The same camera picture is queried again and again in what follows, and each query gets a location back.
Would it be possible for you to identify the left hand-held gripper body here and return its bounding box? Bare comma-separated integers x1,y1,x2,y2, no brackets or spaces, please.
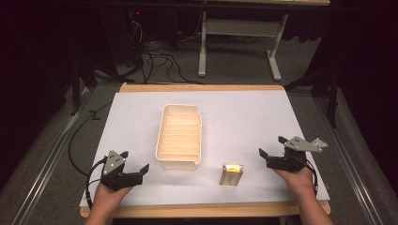
99,150,143,192

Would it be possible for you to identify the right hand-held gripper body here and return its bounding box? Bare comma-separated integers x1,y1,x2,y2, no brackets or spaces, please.
266,136,329,173

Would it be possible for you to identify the person's left hand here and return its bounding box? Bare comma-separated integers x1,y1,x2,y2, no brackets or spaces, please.
93,181,133,210

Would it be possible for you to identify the person's right hand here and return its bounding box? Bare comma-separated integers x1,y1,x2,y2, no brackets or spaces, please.
274,166,315,196

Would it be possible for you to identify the white paper sheet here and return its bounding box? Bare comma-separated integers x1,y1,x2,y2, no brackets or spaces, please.
79,90,330,208

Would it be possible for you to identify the small yellow printed box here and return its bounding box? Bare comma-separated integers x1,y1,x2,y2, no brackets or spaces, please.
219,162,245,187

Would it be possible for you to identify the cream plastic ribbed tray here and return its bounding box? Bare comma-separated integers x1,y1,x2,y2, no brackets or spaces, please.
155,103,204,171

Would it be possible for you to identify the black stand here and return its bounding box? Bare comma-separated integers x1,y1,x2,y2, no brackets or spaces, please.
69,57,127,117
283,67,342,129

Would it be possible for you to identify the wooden table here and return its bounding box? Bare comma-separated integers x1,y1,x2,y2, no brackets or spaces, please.
79,82,332,219

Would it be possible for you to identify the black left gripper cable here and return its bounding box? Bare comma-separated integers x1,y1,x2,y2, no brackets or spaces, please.
84,157,108,211

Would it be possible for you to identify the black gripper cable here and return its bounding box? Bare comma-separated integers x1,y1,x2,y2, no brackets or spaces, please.
84,157,108,211
299,155,320,197

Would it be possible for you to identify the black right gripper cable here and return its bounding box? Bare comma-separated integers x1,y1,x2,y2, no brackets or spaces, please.
299,155,320,197

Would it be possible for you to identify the black floor cable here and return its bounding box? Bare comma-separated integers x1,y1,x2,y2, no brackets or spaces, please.
68,100,115,178

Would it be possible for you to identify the metal floor rail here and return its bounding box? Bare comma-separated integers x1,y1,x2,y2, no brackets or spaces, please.
11,86,92,225
314,96,390,225

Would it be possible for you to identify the bundle of black cables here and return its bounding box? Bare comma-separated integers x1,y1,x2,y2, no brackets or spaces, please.
127,10,206,86

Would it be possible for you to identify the white metal desk frame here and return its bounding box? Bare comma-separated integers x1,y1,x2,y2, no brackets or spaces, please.
197,0,331,83

